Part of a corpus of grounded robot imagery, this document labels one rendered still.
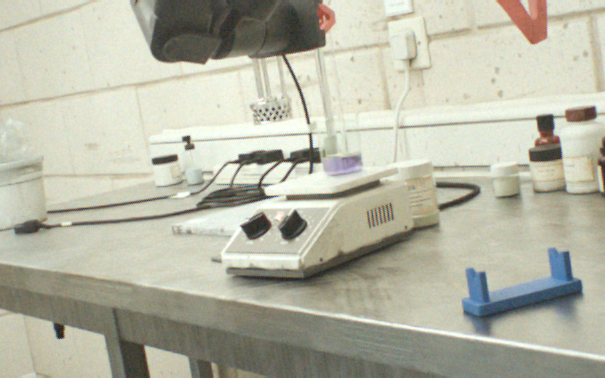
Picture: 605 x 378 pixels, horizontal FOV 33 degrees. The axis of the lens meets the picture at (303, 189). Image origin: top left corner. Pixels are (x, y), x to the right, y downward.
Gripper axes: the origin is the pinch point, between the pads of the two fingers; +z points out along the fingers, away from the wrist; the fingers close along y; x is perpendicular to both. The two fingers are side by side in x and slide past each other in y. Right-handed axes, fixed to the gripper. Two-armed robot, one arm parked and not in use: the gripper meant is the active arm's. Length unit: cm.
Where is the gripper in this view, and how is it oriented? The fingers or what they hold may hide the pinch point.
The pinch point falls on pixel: (327, 18)
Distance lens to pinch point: 120.2
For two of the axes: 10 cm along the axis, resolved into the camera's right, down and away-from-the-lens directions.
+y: -7.8, 0.4, 6.2
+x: 1.5, 9.8, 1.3
